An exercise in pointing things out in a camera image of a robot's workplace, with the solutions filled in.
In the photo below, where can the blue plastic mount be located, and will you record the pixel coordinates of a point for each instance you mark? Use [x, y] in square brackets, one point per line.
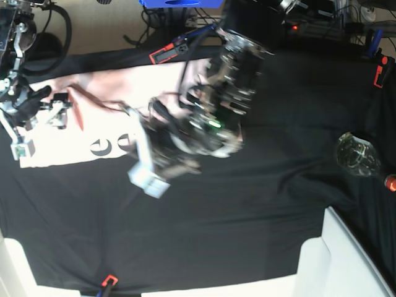
[181, 3]

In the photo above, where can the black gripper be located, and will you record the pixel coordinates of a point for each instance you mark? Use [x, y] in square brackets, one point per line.
[56, 109]
[163, 132]

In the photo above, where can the red and black clamp tool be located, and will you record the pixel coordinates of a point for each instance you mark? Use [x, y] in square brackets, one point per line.
[372, 50]

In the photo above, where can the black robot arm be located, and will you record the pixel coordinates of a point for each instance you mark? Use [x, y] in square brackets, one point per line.
[19, 39]

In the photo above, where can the red clamp at table front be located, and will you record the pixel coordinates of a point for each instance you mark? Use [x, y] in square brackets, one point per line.
[107, 286]

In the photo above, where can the red and blue clamp tool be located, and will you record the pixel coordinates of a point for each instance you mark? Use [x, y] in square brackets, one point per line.
[181, 46]

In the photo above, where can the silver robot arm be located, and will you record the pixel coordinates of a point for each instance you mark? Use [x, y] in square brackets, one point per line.
[249, 30]

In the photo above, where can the pink T-shirt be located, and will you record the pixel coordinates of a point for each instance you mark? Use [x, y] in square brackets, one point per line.
[96, 128]

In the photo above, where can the clear glass bottle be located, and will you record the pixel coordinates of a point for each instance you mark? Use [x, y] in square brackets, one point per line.
[360, 158]

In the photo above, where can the black round stool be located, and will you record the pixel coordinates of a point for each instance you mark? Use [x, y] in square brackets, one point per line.
[46, 46]

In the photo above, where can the black table cloth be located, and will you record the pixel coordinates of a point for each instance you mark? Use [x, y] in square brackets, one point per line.
[244, 218]

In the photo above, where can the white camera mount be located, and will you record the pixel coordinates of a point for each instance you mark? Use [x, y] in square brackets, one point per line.
[22, 144]
[143, 174]

